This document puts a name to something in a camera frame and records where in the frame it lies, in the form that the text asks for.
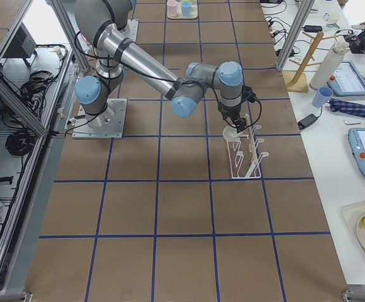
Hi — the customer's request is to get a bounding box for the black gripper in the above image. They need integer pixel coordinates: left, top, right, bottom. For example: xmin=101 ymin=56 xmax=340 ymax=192
xmin=218 ymin=105 xmax=246 ymax=132

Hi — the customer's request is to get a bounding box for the white ikea cup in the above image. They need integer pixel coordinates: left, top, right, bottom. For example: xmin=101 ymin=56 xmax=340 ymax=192
xmin=222 ymin=126 xmax=242 ymax=142

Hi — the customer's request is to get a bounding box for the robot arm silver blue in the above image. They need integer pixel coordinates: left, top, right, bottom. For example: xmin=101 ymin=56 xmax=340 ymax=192
xmin=75 ymin=1 xmax=247 ymax=132

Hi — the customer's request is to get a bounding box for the light blue cup on desk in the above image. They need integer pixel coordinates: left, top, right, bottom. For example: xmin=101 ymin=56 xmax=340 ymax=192
xmin=312 ymin=86 xmax=334 ymax=108

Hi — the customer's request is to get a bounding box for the beige cup tray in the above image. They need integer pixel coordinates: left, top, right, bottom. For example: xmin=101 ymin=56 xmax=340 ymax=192
xmin=166 ymin=0 xmax=198 ymax=20

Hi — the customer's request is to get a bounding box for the blue cup right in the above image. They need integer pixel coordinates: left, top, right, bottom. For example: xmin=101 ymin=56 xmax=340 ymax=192
xmin=181 ymin=1 xmax=192 ymax=18

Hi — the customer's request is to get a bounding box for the pink cup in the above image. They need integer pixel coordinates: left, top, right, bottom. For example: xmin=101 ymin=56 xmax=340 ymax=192
xmin=166 ymin=0 xmax=179 ymax=18

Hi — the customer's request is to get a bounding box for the wooden mug tree stand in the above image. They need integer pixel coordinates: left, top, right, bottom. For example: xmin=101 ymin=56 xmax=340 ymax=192
xmin=283 ymin=31 xmax=337 ymax=93

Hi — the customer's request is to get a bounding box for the black power adapter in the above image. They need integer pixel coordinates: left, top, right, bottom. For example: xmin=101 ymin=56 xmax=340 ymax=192
xmin=297 ymin=114 xmax=318 ymax=130

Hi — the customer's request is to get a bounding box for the white roll bottle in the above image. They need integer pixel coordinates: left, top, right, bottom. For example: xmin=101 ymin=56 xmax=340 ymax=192
xmin=309 ymin=42 xmax=349 ymax=90

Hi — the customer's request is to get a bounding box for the blue plaid cloth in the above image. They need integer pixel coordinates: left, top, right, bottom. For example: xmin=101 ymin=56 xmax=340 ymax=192
xmin=328 ymin=98 xmax=365 ymax=118

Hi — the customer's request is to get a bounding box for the blue teach pendant far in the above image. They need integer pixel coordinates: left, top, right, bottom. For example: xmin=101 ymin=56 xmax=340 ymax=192
xmin=327 ymin=61 xmax=365 ymax=96

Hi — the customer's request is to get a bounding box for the white wire cup rack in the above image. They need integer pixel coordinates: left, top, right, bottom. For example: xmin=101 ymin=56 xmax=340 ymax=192
xmin=226 ymin=125 xmax=269 ymax=179

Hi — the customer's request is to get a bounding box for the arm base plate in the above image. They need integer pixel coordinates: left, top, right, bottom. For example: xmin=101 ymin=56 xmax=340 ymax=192
xmin=72 ymin=99 xmax=128 ymax=139
xmin=120 ymin=19 xmax=139 ymax=42

